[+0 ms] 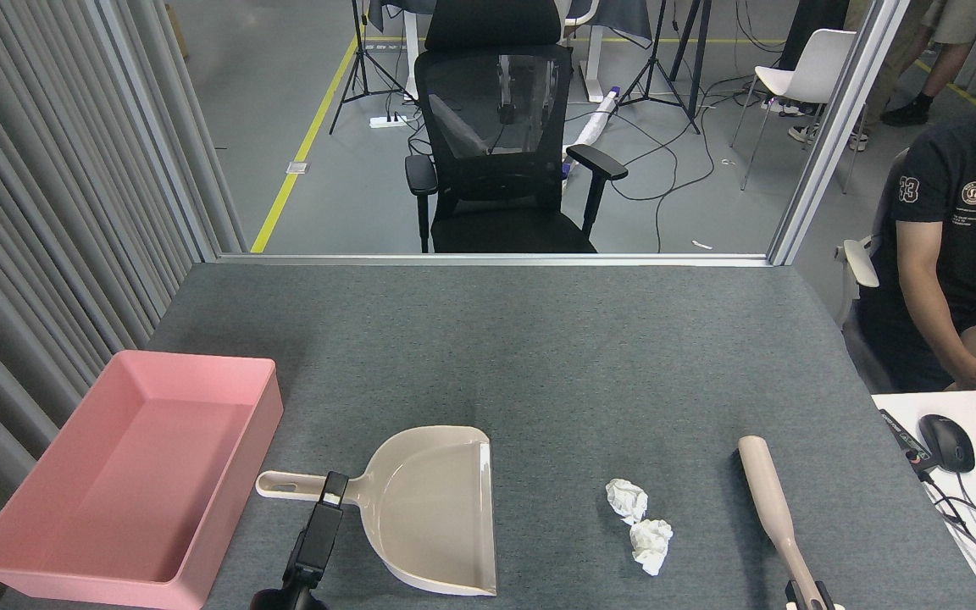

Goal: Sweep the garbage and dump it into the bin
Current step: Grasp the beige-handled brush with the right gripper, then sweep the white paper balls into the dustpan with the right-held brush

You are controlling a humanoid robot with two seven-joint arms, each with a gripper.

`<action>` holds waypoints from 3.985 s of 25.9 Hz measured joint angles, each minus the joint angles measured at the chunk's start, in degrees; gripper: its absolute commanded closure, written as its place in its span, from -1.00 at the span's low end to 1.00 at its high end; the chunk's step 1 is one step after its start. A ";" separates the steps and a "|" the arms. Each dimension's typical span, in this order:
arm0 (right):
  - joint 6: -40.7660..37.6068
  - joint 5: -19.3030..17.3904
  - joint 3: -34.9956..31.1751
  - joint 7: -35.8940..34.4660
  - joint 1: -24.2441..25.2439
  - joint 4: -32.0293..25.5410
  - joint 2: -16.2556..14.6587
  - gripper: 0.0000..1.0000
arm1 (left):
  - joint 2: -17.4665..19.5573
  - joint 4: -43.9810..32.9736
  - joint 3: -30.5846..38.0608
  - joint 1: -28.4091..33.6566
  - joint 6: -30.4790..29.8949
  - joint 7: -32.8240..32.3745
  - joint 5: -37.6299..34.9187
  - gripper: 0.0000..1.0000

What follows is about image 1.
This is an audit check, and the black desk cable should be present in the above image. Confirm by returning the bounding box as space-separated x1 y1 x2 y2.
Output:
920 470 976 567

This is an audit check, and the beige brush with black bristles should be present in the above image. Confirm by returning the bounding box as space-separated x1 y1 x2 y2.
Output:
738 435 832 610

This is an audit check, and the white paper ball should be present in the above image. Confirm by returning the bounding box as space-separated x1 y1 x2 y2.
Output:
629 518 674 577
606 479 650 524

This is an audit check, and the black floor cable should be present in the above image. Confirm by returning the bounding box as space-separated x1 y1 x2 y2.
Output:
611 106 716 253

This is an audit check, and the grey slatted curtain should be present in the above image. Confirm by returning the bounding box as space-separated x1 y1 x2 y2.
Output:
0 0 247 610

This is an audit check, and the white plastic chair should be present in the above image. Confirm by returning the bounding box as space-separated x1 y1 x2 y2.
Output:
729 29 868 194

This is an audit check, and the standing person with white shoes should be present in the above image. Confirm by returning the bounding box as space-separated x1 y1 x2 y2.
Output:
788 0 942 152

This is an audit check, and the black tripod stand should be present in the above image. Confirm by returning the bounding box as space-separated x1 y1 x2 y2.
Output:
329 0 408 135
619 0 702 135

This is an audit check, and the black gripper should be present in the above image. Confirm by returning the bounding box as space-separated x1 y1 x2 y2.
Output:
249 472 350 610

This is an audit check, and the white rolled sheet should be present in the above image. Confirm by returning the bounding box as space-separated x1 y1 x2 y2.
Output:
562 85 622 191

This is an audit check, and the beige plastic dustpan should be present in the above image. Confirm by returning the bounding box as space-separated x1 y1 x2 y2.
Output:
255 425 497 596

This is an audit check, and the pink plastic bin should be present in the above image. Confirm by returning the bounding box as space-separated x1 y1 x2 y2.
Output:
0 350 284 609

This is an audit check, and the black computer mouse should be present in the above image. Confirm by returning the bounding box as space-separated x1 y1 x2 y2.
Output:
918 413 976 474

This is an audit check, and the seated person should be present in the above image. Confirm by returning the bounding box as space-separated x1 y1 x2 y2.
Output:
857 91 976 392

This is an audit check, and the black mesh office chair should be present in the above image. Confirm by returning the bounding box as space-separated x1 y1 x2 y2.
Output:
404 0 629 254

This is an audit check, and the silver frame post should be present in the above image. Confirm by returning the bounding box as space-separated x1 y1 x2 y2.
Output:
768 0 912 266

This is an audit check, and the grey office chair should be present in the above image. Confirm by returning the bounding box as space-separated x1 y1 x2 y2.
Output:
834 148 912 395

